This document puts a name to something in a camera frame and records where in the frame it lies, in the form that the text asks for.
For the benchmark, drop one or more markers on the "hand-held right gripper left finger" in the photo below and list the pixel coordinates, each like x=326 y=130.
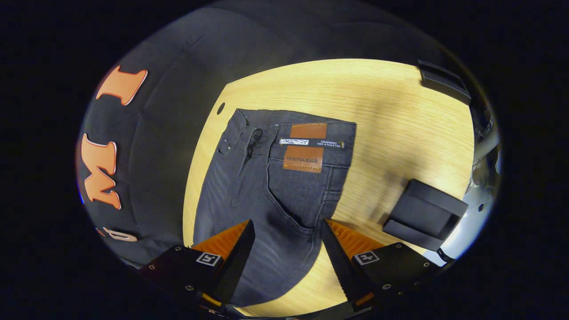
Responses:
x=235 y=266

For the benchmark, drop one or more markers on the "dark grey jeans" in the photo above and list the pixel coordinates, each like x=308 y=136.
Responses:
x=249 y=186

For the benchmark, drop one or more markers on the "black rectangular block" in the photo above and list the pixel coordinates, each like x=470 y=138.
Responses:
x=426 y=209

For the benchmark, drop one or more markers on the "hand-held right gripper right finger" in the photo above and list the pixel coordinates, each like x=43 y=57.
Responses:
x=340 y=266

